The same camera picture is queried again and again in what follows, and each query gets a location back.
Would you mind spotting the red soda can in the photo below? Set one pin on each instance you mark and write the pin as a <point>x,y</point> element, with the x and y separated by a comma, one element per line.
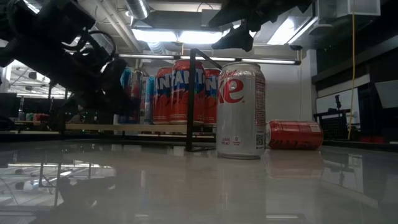
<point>162,99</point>

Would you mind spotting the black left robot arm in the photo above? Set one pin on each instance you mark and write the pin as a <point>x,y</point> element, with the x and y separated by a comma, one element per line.
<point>18,37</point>

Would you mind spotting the long ceiling light strip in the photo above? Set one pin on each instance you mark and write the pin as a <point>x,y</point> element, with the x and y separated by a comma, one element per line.
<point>202,58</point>

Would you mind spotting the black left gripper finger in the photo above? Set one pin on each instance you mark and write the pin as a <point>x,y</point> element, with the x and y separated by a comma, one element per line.
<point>115,93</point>

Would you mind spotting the silver Diet Coke can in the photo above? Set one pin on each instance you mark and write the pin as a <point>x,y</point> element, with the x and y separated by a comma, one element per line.
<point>241,118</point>

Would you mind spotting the red Coca-Cola can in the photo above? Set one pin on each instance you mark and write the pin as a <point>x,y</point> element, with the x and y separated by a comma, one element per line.
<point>295,135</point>

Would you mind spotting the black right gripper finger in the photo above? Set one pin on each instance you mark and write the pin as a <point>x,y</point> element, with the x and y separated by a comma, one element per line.
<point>237,42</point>

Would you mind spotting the round silver ceiling duct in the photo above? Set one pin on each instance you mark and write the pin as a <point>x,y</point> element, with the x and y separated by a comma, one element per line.
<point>136,7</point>

